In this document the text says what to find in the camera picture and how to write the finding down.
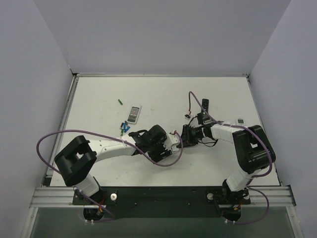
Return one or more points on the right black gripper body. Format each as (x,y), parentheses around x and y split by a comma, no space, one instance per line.
(186,136)

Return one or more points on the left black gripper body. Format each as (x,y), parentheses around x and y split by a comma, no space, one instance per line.
(162,152)

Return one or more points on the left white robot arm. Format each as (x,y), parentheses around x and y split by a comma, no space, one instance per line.
(76,159)

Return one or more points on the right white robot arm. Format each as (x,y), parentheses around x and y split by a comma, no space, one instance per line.
(255,155)

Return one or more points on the grey and white remote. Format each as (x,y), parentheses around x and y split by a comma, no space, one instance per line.
(134,114)

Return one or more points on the black slim remote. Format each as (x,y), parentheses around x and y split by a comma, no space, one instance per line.
(205,104)

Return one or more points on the white air conditioner remote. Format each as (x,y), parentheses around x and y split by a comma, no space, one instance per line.
(240,121)

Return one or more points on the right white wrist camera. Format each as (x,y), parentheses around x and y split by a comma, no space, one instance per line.
(188,115)

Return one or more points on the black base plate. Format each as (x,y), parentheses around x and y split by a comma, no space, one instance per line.
(169,201)

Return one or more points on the aluminium rail frame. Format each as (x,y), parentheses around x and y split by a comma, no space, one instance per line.
(94,108)

